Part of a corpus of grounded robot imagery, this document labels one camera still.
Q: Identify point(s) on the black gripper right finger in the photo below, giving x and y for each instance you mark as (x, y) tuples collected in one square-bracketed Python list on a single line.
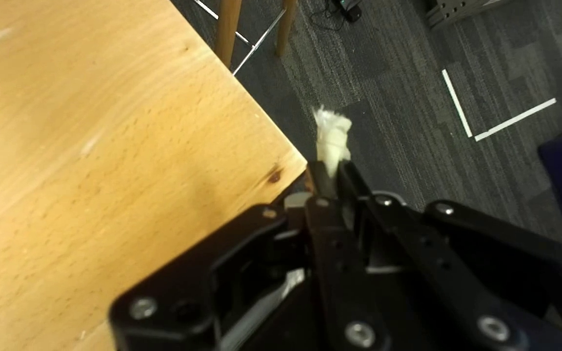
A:
[(463, 273)]

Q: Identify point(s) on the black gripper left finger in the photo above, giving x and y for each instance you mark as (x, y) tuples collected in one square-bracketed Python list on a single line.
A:
[(242, 253)]

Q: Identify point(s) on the round wooden stool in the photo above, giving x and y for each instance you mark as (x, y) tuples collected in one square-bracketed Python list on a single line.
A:
[(227, 29)]

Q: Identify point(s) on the aluminium profile frame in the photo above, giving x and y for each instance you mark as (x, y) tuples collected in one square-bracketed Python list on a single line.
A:
[(453, 8)]

